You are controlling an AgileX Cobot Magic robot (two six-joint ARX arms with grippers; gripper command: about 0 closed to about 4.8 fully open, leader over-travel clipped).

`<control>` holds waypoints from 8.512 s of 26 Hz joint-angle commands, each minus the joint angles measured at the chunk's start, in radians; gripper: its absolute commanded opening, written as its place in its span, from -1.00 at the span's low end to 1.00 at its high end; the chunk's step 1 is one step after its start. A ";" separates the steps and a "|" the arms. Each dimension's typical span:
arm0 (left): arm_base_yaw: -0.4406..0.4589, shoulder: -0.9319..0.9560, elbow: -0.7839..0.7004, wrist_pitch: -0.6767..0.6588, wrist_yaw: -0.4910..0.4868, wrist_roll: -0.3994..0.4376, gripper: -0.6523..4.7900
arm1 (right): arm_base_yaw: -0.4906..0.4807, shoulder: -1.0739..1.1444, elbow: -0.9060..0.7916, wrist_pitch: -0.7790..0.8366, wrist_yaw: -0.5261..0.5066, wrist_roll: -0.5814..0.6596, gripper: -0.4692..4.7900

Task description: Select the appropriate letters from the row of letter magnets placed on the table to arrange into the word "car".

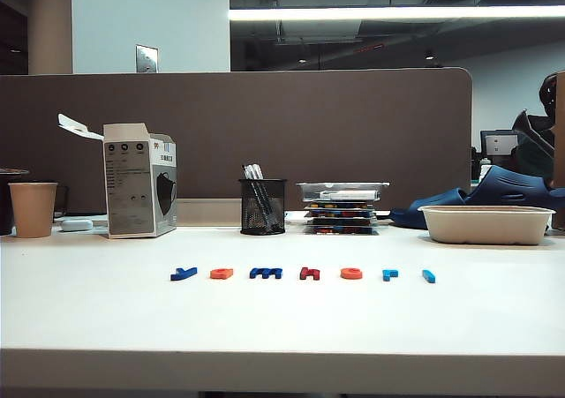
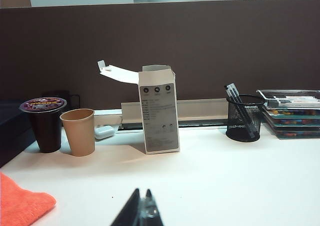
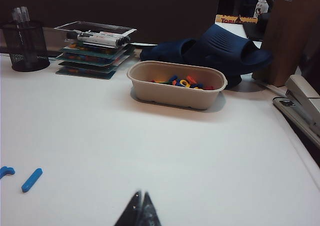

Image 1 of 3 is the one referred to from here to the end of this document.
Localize teal letter magnet board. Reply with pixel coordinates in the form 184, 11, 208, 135
304, 224, 380, 236
305, 209, 377, 219
306, 217, 379, 227
304, 200, 376, 211

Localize small white plastic case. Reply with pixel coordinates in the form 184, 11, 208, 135
60, 218, 94, 232

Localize navy blue foam slipper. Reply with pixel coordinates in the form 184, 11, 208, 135
388, 187, 471, 230
465, 164, 565, 207

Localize person in green shirt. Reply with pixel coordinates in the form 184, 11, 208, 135
511, 71, 558, 187

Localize white capped marker pen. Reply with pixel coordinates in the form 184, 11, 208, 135
243, 164, 277, 233
252, 164, 284, 233

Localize brown fabric desk divider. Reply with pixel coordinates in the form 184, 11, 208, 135
0, 65, 473, 216

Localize brown paper cup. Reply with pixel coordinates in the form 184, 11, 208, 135
7, 181, 59, 239

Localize computer monitor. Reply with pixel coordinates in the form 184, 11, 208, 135
479, 129, 520, 157

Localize white ceiling light strip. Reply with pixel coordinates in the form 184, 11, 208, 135
228, 4, 565, 22

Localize white grey mask box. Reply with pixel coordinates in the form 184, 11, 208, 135
56, 113, 178, 239

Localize metal wall switch plate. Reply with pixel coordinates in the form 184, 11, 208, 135
135, 43, 161, 73

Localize clear plastic tray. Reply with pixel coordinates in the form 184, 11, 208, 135
295, 181, 391, 204

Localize black mesh pen holder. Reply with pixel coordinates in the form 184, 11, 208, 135
238, 177, 287, 236

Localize dark round container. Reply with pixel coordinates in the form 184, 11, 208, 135
0, 167, 30, 236

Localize white whiteboard marker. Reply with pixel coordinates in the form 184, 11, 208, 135
318, 189, 381, 201

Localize blue letter y magnet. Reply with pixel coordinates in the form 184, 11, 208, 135
170, 266, 199, 282

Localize beige pulp oval tray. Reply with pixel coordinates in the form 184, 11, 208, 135
417, 204, 557, 245

